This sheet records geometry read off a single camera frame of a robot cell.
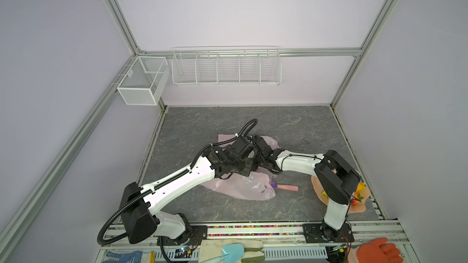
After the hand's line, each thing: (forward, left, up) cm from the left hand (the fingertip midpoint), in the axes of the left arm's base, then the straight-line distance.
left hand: (248, 167), depth 74 cm
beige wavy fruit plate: (-16, -44, -13) cm, 49 cm away
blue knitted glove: (-26, +45, -16) cm, 54 cm away
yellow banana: (-8, -49, -10) cm, 51 cm away
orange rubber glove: (-31, -46, -15) cm, 58 cm away
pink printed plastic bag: (-8, -3, -1) cm, 8 cm away
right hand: (+10, +6, -10) cm, 15 cm away
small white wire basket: (+53, +54, +5) cm, 76 cm away
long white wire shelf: (+56, +8, +12) cm, 58 cm away
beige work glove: (-25, +17, -16) cm, 34 cm away
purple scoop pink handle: (-4, -19, -16) cm, 25 cm away
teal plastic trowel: (-27, +8, -15) cm, 32 cm away
